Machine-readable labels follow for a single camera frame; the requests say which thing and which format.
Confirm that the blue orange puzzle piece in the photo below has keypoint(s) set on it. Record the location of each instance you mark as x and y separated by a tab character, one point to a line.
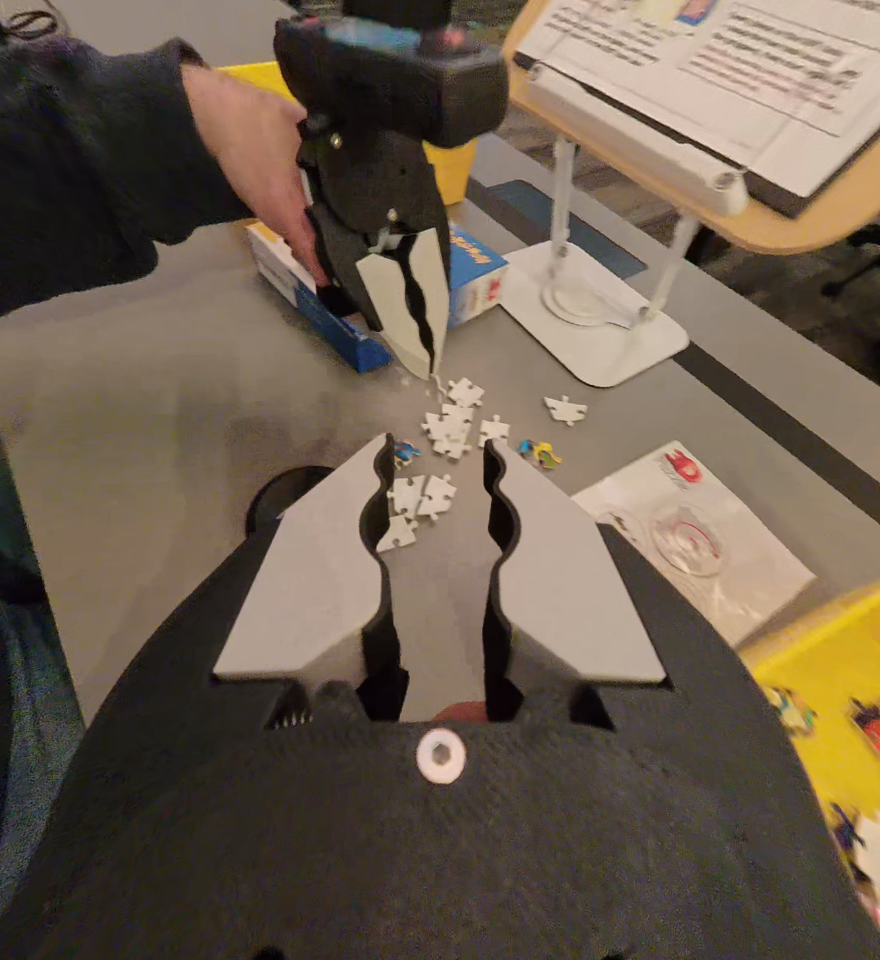
407	452

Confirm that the person's right hand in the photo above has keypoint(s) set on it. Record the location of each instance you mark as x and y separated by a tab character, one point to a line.
461	712

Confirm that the person's left hand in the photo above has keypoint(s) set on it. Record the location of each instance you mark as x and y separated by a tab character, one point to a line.
259	150

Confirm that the small puzzle piece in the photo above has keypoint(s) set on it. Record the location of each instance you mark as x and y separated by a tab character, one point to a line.
437	386
566	410

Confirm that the blue puzzle box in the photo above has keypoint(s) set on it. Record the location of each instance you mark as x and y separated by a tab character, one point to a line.
335	337

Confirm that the light wooden board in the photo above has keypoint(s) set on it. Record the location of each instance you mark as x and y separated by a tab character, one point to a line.
822	225

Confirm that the green yellow puzzle piece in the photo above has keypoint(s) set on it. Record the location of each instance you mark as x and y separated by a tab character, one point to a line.
539	454

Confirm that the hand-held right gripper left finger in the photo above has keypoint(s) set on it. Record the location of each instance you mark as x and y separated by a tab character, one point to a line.
305	592

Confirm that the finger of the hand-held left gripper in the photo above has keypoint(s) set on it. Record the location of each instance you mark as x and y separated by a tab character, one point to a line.
391	300
434	270

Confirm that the white instruction leaflet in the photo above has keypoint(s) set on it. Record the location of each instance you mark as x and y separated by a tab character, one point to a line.
747	540

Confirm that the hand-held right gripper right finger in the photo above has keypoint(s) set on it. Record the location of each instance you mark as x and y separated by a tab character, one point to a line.
575	600

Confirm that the black round ball stand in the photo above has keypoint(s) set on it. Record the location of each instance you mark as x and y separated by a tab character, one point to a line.
290	495

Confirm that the printed instruction sheet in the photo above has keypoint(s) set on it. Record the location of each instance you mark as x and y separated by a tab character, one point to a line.
710	90

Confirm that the group of face-down puzzle pieces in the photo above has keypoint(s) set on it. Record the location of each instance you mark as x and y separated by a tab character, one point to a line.
447	424

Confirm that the person's blue jeans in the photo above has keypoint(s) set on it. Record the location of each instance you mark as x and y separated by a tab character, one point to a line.
42	750

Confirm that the yellow plastic bin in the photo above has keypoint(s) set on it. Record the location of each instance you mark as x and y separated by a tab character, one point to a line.
451	172
822	660

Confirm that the person's left forearm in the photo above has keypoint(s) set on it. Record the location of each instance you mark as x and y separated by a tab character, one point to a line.
72	165

